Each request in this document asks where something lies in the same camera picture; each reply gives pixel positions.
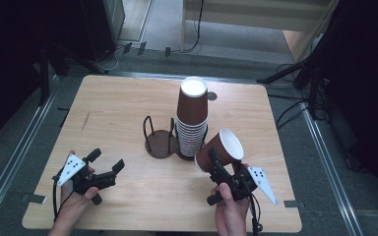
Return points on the metal floor rail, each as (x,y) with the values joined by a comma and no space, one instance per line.
(16,154)
(328,170)
(144,75)

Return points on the dark curtain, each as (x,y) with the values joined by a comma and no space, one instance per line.
(3,65)
(367,82)

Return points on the single brown paper cup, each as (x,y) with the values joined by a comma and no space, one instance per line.
(223,147)

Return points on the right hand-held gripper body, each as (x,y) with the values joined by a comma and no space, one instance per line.
(262,183)

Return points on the grey tape piece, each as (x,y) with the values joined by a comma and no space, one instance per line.
(34,198)
(294,204)

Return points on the black tripod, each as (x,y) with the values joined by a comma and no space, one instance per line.
(308,69)

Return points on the grey round table cap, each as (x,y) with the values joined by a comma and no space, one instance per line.
(212,96)

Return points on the dark cabinet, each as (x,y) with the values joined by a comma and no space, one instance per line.
(101,26)

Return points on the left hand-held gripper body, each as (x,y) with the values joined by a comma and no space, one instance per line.
(72,167)

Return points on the person's right hand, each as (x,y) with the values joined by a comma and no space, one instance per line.
(231,213)

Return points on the black metal stand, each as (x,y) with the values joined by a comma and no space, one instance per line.
(44,75)

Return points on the person's left hand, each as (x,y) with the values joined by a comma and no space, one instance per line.
(74,206)

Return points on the beige shelf unit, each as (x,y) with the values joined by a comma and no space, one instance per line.
(242,16)

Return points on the stack of brown cups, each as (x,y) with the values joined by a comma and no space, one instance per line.
(192,131)

